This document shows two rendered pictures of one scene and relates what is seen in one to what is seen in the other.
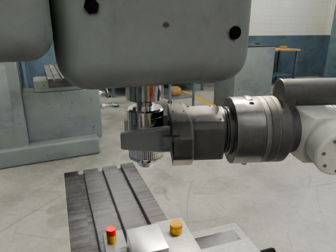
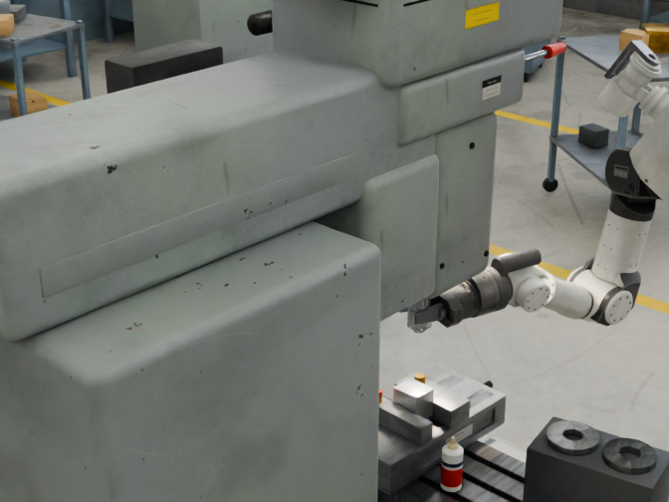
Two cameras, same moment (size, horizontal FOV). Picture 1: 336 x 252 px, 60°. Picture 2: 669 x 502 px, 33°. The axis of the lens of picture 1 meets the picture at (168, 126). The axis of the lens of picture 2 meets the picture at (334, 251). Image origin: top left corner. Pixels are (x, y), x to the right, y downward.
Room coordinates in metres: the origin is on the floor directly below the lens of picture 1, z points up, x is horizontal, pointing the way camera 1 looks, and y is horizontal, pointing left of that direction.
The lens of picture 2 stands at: (-1.25, 0.99, 2.20)
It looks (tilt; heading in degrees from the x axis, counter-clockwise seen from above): 24 degrees down; 334
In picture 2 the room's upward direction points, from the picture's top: straight up
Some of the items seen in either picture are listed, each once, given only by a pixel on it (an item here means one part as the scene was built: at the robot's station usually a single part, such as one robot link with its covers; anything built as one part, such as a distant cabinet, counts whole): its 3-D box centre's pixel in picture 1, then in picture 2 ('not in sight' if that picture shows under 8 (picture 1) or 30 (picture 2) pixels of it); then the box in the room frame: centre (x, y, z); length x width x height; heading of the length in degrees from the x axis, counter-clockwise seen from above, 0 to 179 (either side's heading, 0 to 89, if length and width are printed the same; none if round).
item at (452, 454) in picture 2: not in sight; (452, 461); (0.23, 0.03, 0.97); 0.04 x 0.04 x 0.11
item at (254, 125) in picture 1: (214, 132); (460, 299); (0.36, -0.06, 1.23); 0.13 x 0.12 x 0.10; 3
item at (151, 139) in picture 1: (146, 141); (429, 316); (0.33, 0.03, 1.23); 0.06 x 0.02 x 0.03; 93
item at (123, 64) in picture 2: not in sight; (166, 110); (0.57, 0.43, 1.62); 0.20 x 0.09 x 0.21; 111
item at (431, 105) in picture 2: not in sight; (410, 82); (0.35, 0.07, 1.68); 0.34 x 0.24 x 0.10; 111
